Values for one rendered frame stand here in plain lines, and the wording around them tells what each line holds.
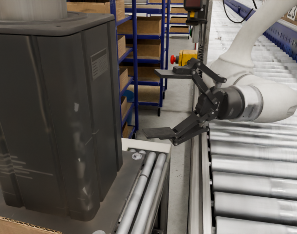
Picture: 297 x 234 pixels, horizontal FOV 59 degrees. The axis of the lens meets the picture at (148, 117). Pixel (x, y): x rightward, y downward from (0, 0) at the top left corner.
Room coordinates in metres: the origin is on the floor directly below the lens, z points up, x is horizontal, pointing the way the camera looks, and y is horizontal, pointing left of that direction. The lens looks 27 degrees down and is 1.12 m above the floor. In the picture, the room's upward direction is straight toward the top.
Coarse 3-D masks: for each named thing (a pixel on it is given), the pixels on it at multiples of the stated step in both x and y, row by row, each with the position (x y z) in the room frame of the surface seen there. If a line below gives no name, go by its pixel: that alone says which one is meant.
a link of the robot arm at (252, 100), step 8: (240, 88) 0.57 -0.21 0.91; (248, 88) 0.57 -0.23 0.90; (256, 88) 0.58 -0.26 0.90; (240, 96) 0.56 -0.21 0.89; (248, 96) 0.55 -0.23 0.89; (256, 96) 0.56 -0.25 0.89; (248, 104) 0.54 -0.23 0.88; (256, 104) 0.55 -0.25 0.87; (240, 112) 0.54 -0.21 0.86; (248, 112) 0.54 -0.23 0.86; (256, 112) 0.55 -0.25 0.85; (232, 120) 0.55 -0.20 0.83; (240, 120) 0.54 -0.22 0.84; (248, 120) 0.56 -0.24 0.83
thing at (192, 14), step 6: (186, 0) 0.94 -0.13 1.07; (192, 0) 0.94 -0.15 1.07; (198, 0) 0.93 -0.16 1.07; (186, 6) 0.94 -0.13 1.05; (192, 6) 0.94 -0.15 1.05; (198, 6) 0.93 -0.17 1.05; (192, 12) 0.98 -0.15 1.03; (192, 18) 0.99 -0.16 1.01; (186, 24) 1.01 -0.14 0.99; (192, 24) 1.00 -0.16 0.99
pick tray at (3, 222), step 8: (0, 216) 0.25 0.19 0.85; (0, 224) 0.24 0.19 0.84; (8, 224) 0.24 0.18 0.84; (16, 224) 0.23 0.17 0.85; (24, 224) 0.23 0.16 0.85; (0, 232) 0.24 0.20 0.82; (8, 232) 0.24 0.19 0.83; (16, 232) 0.24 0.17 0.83; (24, 232) 0.23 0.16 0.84; (32, 232) 0.23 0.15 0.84; (40, 232) 0.23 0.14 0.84; (48, 232) 0.22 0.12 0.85; (56, 232) 0.22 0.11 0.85
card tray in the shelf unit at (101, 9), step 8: (72, 0) 1.70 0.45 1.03; (80, 0) 1.68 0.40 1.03; (88, 0) 1.67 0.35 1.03; (96, 0) 1.66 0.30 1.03; (104, 0) 1.65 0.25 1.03; (120, 0) 1.55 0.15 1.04; (72, 8) 1.37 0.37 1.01; (80, 8) 1.36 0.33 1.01; (88, 8) 1.35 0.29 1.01; (96, 8) 1.34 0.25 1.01; (104, 8) 1.33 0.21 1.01; (120, 8) 1.55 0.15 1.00; (120, 16) 1.54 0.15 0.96
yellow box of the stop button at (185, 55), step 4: (180, 52) 1.05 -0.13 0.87; (184, 52) 1.04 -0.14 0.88; (188, 52) 1.04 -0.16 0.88; (192, 52) 1.04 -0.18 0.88; (196, 52) 1.04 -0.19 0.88; (176, 56) 1.06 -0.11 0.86; (180, 56) 1.03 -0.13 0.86; (184, 56) 1.03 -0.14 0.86; (188, 56) 1.03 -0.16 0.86; (192, 56) 1.02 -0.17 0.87; (196, 56) 1.02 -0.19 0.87; (176, 60) 1.05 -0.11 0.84; (180, 60) 1.03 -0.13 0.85; (184, 60) 1.03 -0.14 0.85; (188, 60) 1.02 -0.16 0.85; (180, 64) 1.03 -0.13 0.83; (184, 64) 1.03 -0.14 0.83; (188, 64) 1.00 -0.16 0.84
